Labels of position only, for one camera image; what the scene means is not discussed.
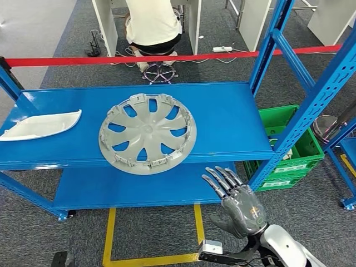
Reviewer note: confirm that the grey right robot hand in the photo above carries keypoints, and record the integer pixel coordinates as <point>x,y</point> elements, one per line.
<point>244,213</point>

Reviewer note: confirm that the grey plastic wheel hubcap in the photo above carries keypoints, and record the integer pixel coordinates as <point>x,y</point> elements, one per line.
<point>147,132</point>

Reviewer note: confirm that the blue metal shelf rack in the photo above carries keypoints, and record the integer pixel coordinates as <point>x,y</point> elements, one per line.
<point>348,147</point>
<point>222,121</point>

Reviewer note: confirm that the white curved plastic trim part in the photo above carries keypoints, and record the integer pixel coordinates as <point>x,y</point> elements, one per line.
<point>41,127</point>

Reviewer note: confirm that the green plastic crate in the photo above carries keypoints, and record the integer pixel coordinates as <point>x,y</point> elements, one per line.
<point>305,151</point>
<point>277,184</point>

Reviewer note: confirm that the stanchion with chrome base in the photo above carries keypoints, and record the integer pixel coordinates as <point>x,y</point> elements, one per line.
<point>322,127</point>
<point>10,73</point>

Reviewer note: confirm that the white power strip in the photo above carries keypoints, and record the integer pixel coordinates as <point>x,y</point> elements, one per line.
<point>222,49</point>

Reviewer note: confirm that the black stool with chrome base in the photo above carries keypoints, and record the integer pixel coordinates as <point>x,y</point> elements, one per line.
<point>160,73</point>

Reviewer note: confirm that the long red barrier belt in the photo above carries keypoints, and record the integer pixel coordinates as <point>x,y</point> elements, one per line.
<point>167,58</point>

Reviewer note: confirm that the seated person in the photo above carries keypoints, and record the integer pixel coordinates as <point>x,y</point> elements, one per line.
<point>152,22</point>

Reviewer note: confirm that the black rack caster wheel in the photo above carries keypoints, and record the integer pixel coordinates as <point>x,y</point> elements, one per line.
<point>71,213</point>

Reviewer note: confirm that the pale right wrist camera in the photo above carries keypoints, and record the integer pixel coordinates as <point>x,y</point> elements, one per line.
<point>210,246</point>

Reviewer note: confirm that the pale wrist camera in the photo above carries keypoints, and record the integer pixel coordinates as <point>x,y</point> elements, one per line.
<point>62,259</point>
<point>210,246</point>

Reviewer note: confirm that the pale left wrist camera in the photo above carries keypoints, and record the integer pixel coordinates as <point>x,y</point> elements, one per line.
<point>62,259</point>

